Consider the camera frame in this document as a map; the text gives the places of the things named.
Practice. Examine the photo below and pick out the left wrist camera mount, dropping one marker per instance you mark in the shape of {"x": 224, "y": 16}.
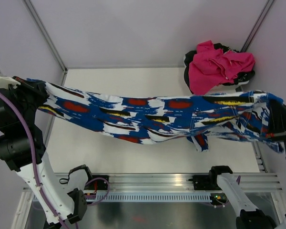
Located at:
{"x": 0, "y": 78}

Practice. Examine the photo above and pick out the white slotted cable duct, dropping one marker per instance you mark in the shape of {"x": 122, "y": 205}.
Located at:
{"x": 151, "y": 197}

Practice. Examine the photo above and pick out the right aluminium frame post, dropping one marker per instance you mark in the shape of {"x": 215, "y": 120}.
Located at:
{"x": 258, "y": 24}

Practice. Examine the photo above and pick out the blue white patterned trousers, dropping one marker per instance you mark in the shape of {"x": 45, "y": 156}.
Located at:
{"x": 239, "y": 116}

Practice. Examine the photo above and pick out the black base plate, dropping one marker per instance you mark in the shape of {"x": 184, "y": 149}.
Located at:
{"x": 203, "y": 183}
{"x": 98, "y": 182}

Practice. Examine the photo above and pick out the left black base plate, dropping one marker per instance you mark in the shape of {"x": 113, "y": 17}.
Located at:
{"x": 98, "y": 182}

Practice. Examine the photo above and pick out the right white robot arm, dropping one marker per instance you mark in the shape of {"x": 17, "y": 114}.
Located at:
{"x": 248, "y": 215}

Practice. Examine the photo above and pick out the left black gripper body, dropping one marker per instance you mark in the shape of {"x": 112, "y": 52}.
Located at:
{"x": 31, "y": 97}

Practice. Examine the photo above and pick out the black garment pile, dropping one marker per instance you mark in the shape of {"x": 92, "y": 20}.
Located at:
{"x": 245, "y": 76}

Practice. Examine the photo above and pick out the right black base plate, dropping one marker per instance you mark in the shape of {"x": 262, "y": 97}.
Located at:
{"x": 203, "y": 183}

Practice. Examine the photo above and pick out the aluminium frame post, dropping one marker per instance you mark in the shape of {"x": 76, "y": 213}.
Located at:
{"x": 44, "y": 33}
{"x": 258, "y": 24}

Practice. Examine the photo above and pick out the left aluminium frame post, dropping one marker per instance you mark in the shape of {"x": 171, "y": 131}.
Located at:
{"x": 44, "y": 33}

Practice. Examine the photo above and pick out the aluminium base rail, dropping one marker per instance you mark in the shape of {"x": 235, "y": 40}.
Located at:
{"x": 165, "y": 182}

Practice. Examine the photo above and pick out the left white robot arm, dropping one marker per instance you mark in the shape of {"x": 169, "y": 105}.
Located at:
{"x": 22, "y": 149}

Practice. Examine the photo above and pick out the pink trousers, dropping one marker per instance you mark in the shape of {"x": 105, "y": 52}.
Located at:
{"x": 217, "y": 66}

